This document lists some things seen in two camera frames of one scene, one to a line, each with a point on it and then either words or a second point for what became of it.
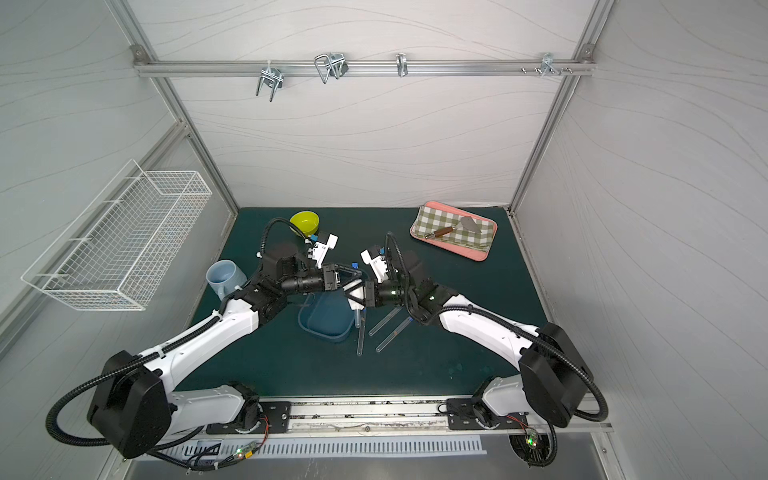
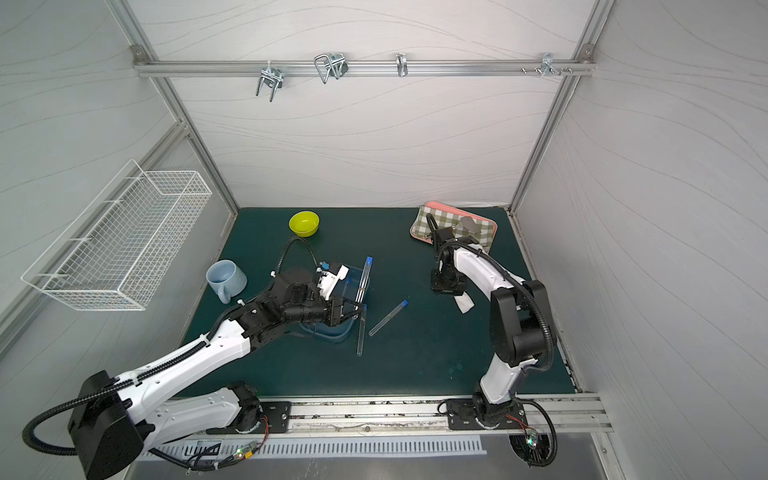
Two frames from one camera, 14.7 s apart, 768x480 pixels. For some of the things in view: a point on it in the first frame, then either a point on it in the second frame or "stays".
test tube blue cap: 393,334 -> 364,279
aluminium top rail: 362,67 stays
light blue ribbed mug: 224,275 stays
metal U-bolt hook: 271,77 stays
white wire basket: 115,251 stays
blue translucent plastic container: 327,314 stays
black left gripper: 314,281 -> 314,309
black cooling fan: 533,447 stays
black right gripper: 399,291 -> 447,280
